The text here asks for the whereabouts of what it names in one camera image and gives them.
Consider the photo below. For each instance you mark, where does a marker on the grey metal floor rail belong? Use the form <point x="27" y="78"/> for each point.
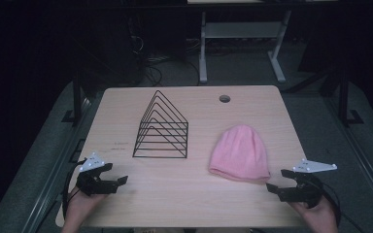
<point x="56" y="168"/>
<point x="362" y="155"/>

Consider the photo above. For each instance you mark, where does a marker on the pink knitted beanie hat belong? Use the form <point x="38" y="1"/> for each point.
<point x="241" y="152"/>

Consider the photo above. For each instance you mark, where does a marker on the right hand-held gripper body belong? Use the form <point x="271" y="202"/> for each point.
<point x="304" y="191"/>

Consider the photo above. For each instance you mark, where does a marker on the black metal stand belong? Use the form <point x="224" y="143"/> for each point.
<point x="76" y="97"/>
<point x="344" y="97"/>

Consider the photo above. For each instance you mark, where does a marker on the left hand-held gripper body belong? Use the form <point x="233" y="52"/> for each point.
<point x="90" y="186"/>

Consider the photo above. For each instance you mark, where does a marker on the white metal desk frame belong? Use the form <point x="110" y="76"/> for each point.
<point x="239" y="29"/>

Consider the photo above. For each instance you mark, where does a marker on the person's right hand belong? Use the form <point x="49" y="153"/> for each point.
<point x="319" y="218"/>

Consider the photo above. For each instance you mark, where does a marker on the person's left hand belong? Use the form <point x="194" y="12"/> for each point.
<point x="81" y="207"/>

